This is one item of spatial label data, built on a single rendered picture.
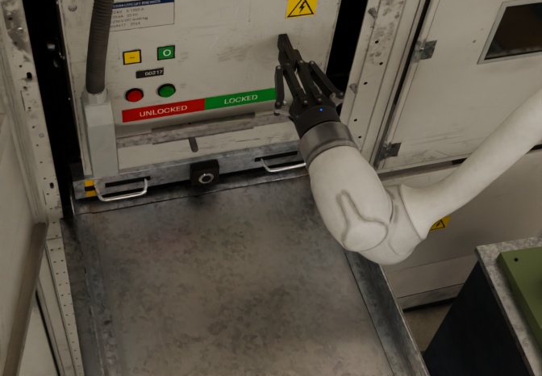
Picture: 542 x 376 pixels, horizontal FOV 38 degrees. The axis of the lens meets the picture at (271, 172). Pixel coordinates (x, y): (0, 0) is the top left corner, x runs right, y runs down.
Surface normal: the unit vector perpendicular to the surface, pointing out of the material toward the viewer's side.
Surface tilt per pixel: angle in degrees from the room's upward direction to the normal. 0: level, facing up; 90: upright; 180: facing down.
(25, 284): 0
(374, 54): 90
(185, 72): 90
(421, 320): 0
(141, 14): 90
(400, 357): 0
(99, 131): 90
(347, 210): 36
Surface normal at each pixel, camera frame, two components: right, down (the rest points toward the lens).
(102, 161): 0.29, 0.77
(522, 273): 0.12, -0.67
